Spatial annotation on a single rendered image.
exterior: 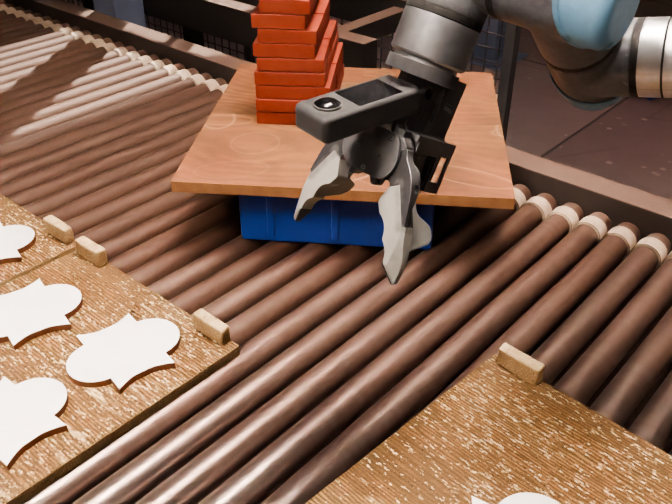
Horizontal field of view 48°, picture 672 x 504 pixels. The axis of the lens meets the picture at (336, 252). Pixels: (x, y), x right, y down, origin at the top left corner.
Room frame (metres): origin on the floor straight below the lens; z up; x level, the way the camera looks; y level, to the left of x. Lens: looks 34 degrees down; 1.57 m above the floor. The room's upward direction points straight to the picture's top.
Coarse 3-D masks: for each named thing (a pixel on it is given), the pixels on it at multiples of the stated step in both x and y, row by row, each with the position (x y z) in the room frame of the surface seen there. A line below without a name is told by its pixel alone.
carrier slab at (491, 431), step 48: (480, 384) 0.66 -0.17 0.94; (528, 384) 0.66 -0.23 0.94; (432, 432) 0.59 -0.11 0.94; (480, 432) 0.59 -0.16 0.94; (528, 432) 0.59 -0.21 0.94; (576, 432) 0.59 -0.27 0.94; (624, 432) 0.59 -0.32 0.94; (336, 480) 0.52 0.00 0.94; (384, 480) 0.52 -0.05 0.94; (432, 480) 0.52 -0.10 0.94; (480, 480) 0.52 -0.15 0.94; (528, 480) 0.52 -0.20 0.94; (576, 480) 0.52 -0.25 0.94; (624, 480) 0.52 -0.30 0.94
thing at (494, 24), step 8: (488, 16) 4.41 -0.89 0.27; (496, 24) 4.38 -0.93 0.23; (504, 24) 4.42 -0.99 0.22; (496, 32) 4.37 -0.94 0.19; (504, 32) 4.43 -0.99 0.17; (480, 40) 4.44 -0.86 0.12; (488, 40) 4.40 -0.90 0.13; (496, 40) 4.37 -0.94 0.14; (480, 48) 4.43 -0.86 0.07; (488, 48) 4.40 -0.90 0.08; (496, 48) 4.38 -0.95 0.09; (480, 56) 4.43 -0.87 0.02; (488, 56) 4.39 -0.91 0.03; (496, 56) 4.38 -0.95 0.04; (520, 56) 4.45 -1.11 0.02; (480, 64) 4.32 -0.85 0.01; (488, 64) 4.31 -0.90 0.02
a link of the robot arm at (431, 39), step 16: (416, 16) 0.68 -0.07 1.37; (432, 16) 0.68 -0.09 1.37; (400, 32) 0.69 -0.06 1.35; (416, 32) 0.68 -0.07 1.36; (432, 32) 0.67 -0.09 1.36; (448, 32) 0.67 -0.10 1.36; (464, 32) 0.67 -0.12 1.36; (400, 48) 0.68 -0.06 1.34; (416, 48) 0.67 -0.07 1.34; (432, 48) 0.67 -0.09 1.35; (448, 48) 0.67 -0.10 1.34; (464, 48) 0.67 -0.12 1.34; (432, 64) 0.67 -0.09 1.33; (448, 64) 0.66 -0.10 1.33; (464, 64) 0.68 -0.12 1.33
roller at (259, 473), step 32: (544, 224) 1.06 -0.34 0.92; (512, 256) 0.96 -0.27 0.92; (480, 288) 0.88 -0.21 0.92; (448, 320) 0.81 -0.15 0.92; (384, 352) 0.74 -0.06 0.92; (416, 352) 0.75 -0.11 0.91; (352, 384) 0.68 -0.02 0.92; (384, 384) 0.69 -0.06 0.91; (320, 416) 0.63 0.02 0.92; (352, 416) 0.64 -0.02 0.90; (288, 448) 0.58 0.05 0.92; (320, 448) 0.60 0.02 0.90; (256, 480) 0.54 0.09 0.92
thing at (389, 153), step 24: (408, 72) 0.66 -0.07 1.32; (432, 72) 0.66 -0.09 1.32; (432, 96) 0.69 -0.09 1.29; (456, 96) 0.70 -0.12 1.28; (408, 120) 0.66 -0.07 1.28; (432, 120) 0.69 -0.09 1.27; (360, 144) 0.66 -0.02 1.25; (384, 144) 0.65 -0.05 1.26; (408, 144) 0.64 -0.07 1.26; (432, 144) 0.66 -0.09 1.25; (360, 168) 0.65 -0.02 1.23; (384, 168) 0.63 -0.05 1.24; (432, 168) 0.66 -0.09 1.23; (432, 192) 0.66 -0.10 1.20
